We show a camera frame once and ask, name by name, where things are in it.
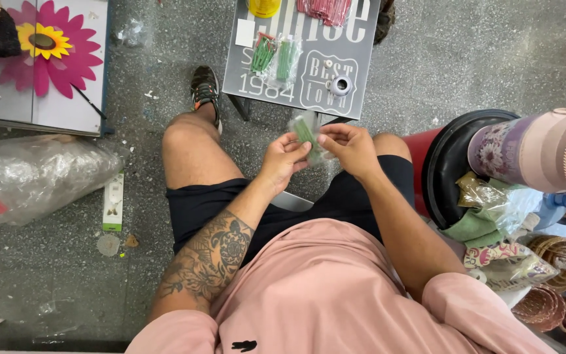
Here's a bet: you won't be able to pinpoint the woven wicker basket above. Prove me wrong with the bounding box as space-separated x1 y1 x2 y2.
527 235 566 305

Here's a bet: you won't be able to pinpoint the bag of red sticks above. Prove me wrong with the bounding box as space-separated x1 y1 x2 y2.
296 0 352 28

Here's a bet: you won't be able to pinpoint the white green packaged item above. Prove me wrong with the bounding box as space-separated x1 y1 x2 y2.
102 170 125 232

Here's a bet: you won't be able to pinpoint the yellow container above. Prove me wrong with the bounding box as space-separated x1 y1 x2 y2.
247 0 282 19

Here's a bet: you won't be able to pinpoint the white paper card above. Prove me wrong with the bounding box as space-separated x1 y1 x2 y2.
235 19 256 48

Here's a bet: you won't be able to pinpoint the thin black stick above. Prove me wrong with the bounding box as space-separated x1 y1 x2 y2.
71 84 108 121

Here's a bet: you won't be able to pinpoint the pink woven basket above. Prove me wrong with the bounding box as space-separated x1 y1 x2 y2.
511 284 566 333

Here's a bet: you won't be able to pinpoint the pink floral round box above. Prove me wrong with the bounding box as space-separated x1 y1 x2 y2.
467 104 566 205

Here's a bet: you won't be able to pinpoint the white tape roll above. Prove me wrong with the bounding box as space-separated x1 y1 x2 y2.
329 75 353 97

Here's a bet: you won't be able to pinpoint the person's left hand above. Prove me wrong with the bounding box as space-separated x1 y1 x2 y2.
259 132 312 197

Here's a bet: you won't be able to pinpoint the clear bag of green sticks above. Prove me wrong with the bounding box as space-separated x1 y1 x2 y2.
288 111 334 166

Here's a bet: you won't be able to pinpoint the green cloth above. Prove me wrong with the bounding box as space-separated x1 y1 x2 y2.
441 178 515 249

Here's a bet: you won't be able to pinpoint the grey printed small table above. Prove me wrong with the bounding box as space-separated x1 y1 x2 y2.
221 0 382 121

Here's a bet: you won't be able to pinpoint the person's right hand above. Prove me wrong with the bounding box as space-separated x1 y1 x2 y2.
317 123 383 184

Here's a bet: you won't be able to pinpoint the crumpled clear plastic bag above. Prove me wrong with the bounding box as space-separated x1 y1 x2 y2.
0 134 125 237

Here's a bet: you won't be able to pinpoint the red stool with black seat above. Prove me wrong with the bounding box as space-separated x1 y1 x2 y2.
402 108 522 231

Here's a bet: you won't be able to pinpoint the floral printed packet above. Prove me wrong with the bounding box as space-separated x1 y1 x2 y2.
463 242 561 293

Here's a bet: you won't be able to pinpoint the blue plastic object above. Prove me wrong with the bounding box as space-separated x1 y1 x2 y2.
534 192 566 232

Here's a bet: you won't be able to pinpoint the open bag of green sticks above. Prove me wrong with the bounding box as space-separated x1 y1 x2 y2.
250 32 279 75

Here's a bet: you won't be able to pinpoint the pink flower panel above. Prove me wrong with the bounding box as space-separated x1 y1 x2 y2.
0 0 115 137

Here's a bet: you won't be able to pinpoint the sealed bag of green sticks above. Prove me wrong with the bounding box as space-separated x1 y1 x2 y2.
263 33 303 90

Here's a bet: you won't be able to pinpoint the clear plastic bag with contents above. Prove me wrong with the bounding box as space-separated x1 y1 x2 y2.
455 171 544 237

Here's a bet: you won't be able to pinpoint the dark patterned sneaker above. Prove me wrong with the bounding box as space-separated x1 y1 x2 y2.
190 65 223 136

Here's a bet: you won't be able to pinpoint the pink shirt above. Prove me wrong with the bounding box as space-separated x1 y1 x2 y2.
125 218 559 354

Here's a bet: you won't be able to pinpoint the black shorts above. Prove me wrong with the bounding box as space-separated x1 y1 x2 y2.
165 155 416 268

